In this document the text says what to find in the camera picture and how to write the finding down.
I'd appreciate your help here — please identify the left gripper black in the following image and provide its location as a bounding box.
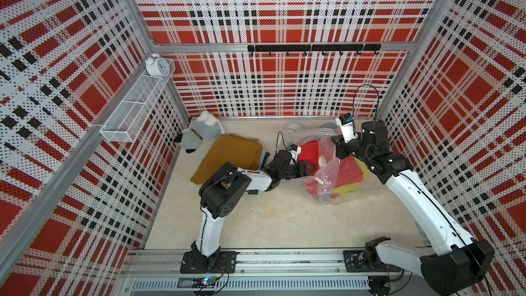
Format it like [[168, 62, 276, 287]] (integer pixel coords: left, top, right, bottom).
[[279, 161, 317, 180]]

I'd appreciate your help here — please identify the red garment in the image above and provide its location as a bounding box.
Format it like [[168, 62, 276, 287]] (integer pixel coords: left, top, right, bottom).
[[298, 139, 367, 199]]

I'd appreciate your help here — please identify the clear plastic vacuum bag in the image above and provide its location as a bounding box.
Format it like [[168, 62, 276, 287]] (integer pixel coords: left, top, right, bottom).
[[280, 127, 388, 205]]

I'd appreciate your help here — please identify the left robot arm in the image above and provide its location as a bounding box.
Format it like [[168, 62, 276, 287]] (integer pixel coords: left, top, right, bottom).
[[192, 146, 316, 264]]

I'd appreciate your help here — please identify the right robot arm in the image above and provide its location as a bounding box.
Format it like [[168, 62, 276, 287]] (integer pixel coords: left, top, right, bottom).
[[331, 114, 494, 295]]

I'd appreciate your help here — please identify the white vacuum bag valve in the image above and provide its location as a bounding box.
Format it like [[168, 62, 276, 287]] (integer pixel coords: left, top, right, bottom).
[[318, 156, 327, 169]]

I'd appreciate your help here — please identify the yellow folded garment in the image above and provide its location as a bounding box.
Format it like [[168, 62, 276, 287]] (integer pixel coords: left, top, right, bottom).
[[333, 156, 371, 195]]

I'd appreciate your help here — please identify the white alarm clock on table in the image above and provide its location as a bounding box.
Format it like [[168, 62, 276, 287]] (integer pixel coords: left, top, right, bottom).
[[285, 122, 304, 132]]

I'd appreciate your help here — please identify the grey white plush toy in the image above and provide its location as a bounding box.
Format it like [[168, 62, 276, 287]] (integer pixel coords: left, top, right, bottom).
[[175, 110, 225, 153]]

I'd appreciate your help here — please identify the white alarm clock on shelf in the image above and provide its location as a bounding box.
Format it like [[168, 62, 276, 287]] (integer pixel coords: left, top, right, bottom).
[[145, 53, 169, 78]]

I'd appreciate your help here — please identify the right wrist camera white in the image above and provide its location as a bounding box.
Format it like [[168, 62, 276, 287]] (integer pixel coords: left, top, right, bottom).
[[336, 113, 358, 143]]

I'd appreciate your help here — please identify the black wall hook rail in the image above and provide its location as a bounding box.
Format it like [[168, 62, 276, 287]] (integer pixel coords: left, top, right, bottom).
[[247, 44, 382, 53]]

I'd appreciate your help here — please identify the white wire mesh shelf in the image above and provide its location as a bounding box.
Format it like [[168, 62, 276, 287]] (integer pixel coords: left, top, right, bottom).
[[101, 59, 175, 143]]

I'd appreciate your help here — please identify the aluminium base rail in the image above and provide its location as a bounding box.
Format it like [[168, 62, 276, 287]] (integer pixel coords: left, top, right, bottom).
[[118, 247, 465, 293]]

